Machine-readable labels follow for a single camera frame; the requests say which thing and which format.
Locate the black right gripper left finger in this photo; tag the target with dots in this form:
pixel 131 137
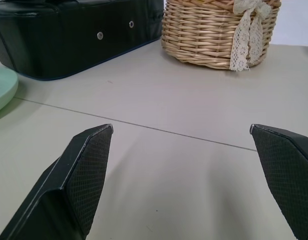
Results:
pixel 68 190

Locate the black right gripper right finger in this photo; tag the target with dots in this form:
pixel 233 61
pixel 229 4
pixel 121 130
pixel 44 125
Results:
pixel 286 175

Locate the light green plate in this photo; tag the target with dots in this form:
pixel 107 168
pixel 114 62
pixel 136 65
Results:
pixel 2 87

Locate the cream lace ribbon bow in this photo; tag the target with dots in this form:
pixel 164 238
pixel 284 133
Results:
pixel 246 37

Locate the black leather case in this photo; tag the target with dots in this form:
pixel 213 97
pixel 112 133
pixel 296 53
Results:
pixel 56 42

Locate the woven wicker basket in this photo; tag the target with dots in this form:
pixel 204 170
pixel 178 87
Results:
pixel 206 35

